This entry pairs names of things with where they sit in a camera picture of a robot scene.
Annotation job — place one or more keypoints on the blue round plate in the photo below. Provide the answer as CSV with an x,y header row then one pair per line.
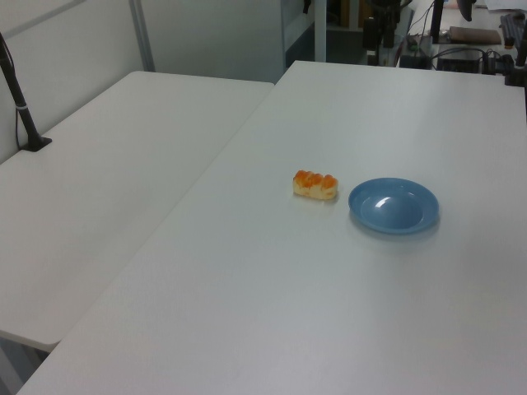
x,y
368,201

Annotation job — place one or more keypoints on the black camera stand pole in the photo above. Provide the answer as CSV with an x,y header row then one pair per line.
x,y
24,117

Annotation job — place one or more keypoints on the black clamp mount stand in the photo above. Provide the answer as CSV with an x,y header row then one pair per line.
x,y
514,76

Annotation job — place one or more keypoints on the grey metal partition post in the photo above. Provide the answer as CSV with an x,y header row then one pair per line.
x,y
142,37

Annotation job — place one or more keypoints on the small black box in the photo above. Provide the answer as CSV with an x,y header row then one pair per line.
x,y
416,59

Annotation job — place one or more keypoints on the brown flat box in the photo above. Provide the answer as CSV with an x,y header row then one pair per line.
x,y
473,35

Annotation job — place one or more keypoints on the black electronics box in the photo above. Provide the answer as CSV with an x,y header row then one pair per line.
x,y
459,61

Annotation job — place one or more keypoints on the black monitor stand pole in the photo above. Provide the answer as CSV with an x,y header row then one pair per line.
x,y
437,20

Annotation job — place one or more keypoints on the white side table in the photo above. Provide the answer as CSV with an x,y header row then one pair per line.
x,y
103,185

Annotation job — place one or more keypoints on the orange glazed bread roll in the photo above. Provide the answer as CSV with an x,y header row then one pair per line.
x,y
315,188

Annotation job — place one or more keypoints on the black box device white label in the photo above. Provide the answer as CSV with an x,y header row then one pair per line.
x,y
370,35

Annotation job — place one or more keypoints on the black equipment on stand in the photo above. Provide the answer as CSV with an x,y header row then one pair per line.
x,y
389,24

